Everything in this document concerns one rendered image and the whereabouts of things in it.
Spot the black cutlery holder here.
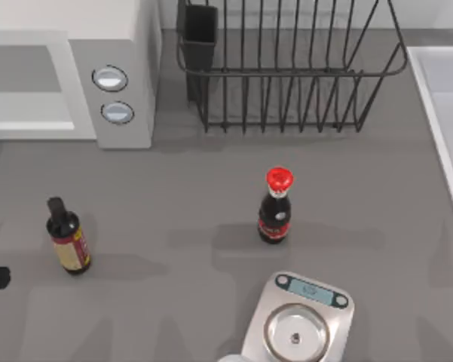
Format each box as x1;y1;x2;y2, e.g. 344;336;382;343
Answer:
176;0;219;71

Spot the black wire dish rack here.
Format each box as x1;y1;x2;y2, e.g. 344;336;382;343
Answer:
176;0;408;134

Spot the smaller microwave knob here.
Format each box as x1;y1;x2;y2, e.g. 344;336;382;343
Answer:
100;100;135;124

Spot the larger microwave knob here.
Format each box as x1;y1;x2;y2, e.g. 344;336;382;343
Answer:
91;64;129;93

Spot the dark bottle with yellow label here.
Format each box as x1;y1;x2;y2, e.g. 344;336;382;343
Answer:
45;196;93;276

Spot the pale microwave oven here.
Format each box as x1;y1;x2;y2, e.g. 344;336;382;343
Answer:
0;29;163;151

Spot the silver kitchen scale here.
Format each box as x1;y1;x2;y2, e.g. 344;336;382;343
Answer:
238;271;356;362

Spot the dark bottle with red cap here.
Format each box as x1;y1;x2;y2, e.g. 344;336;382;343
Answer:
257;167;294;245

